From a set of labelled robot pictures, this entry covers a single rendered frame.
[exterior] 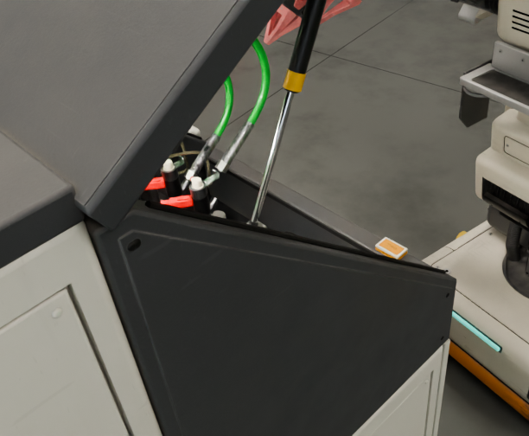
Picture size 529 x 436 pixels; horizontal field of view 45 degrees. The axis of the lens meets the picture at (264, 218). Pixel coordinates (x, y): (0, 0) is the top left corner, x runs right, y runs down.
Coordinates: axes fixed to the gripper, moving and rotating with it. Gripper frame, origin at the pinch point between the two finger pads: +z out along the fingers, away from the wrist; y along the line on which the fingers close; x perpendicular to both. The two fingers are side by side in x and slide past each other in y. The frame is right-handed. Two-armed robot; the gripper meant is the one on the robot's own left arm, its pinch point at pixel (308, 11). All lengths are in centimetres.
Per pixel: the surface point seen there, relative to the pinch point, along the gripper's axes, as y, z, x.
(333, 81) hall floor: -140, 32, 222
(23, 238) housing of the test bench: 38, 21, -55
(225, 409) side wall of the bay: 45, 38, -22
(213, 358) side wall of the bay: 42, 31, -28
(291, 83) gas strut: 30.4, 4.1, -31.8
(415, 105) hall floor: -92, 12, 224
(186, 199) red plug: 6.6, 35.4, -3.4
